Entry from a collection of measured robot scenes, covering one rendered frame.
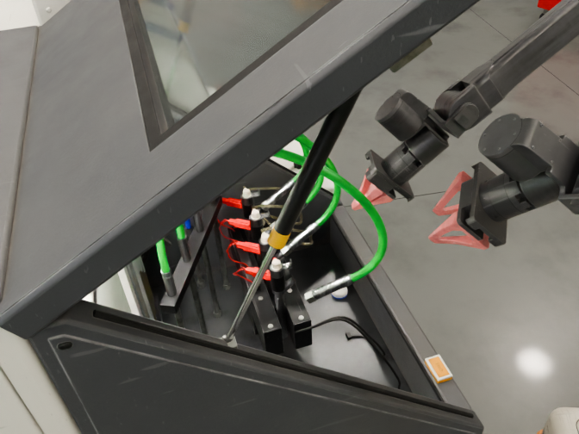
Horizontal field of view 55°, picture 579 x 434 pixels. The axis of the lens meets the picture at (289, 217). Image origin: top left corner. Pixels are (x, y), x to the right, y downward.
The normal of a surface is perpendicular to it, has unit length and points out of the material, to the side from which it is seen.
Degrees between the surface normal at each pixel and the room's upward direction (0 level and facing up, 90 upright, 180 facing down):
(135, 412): 90
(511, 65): 69
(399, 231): 0
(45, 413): 90
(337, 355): 0
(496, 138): 48
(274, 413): 90
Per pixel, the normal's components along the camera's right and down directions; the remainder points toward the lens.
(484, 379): -0.05, -0.77
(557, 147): 0.39, -0.04
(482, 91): 0.08, 0.33
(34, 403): 0.29, 0.59
